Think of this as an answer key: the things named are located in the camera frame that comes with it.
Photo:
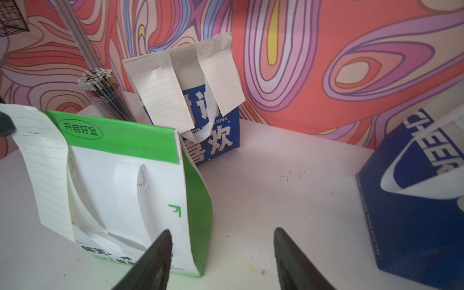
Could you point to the green white paper bag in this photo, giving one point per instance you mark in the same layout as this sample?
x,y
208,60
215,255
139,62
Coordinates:
x,y
127,183

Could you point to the dark blue paper bag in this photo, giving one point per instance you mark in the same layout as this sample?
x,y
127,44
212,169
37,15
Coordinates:
x,y
412,190

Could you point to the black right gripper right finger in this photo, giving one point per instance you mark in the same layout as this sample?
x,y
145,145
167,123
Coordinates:
x,y
295,270

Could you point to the clear cup of pencils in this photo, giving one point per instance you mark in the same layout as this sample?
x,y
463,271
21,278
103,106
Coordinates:
x,y
105,94

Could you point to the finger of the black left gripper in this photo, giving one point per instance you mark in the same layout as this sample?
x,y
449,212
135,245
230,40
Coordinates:
x,y
7,126

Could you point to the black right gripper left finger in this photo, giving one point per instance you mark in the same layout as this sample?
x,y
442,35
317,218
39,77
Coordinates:
x,y
151,272

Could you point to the black wire basket left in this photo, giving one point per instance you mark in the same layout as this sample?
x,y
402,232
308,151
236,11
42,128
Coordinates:
x,y
12,20

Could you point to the blue white paper bag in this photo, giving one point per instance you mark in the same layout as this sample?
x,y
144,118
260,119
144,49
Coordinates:
x,y
213,134

